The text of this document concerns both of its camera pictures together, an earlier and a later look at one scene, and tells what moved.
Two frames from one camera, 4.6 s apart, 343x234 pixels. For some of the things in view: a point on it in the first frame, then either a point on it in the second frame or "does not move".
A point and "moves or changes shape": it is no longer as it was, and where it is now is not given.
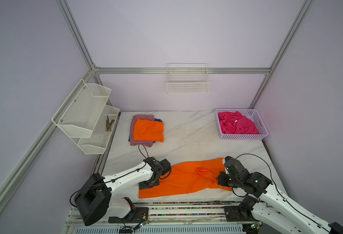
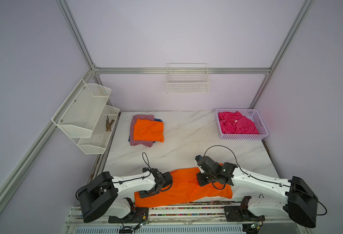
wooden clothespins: (108, 124) does not move
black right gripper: (220, 180) -> (201, 181)
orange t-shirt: (188, 178) moves or changes shape
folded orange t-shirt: (148, 130) does not move
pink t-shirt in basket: (234, 123) does not move
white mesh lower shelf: (97, 143) does not move
